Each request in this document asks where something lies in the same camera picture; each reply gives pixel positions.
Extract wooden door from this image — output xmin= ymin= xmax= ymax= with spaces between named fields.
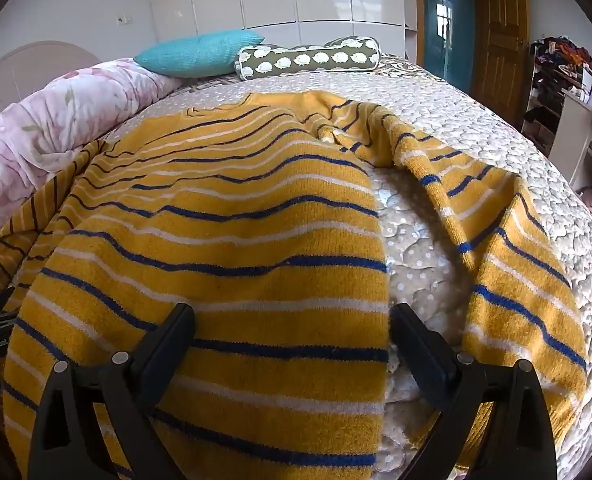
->
xmin=471 ymin=0 xmax=530 ymax=126

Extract pink arched headboard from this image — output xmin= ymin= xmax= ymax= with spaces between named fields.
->
xmin=0 ymin=40 xmax=102 ymax=136

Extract teal glass door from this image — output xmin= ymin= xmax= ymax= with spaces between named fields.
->
xmin=420 ymin=0 xmax=478 ymax=95

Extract teal pillow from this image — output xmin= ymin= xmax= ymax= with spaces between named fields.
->
xmin=133 ymin=30 xmax=266 ymax=79

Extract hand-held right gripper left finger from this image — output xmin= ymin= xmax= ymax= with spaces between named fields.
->
xmin=27 ymin=303 xmax=196 ymax=480

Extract olive patterned bolster pillow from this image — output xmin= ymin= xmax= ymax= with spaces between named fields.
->
xmin=235 ymin=36 xmax=387 ymax=81

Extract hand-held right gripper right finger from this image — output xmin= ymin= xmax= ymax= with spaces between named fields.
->
xmin=390 ymin=303 xmax=558 ymax=480

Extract yellow striped knit sweater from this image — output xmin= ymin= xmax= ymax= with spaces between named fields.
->
xmin=0 ymin=90 xmax=590 ymax=480

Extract pile of dark clothes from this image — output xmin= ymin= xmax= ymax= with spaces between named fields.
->
xmin=530 ymin=35 xmax=592 ymax=83

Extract white open shelf unit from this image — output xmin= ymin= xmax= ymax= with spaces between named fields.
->
xmin=521 ymin=40 xmax=592 ymax=251

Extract pink floral comforter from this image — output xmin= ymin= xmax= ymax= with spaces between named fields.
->
xmin=0 ymin=57 xmax=187 ymax=262

